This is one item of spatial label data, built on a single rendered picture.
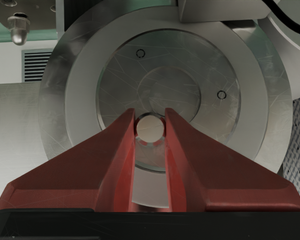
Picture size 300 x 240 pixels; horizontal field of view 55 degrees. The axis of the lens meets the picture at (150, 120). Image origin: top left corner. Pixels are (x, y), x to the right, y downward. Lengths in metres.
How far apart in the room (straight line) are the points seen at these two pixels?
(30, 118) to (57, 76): 0.36
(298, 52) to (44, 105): 0.15
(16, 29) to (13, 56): 2.71
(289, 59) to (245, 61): 0.04
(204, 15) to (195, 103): 0.05
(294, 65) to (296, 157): 0.21
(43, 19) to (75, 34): 0.39
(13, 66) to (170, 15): 3.09
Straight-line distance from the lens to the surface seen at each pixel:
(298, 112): 0.40
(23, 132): 0.54
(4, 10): 0.56
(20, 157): 0.54
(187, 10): 0.16
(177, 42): 0.16
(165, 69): 0.15
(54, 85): 0.18
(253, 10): 0.17
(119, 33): 0.17
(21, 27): 0.57
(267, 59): 0.19
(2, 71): 3.28
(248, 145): 0.17
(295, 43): 0.20
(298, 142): 0.40
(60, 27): 0.19
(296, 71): 0.22
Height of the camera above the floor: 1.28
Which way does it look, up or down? 7 degrees down
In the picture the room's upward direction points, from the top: 177 degrees clockwise
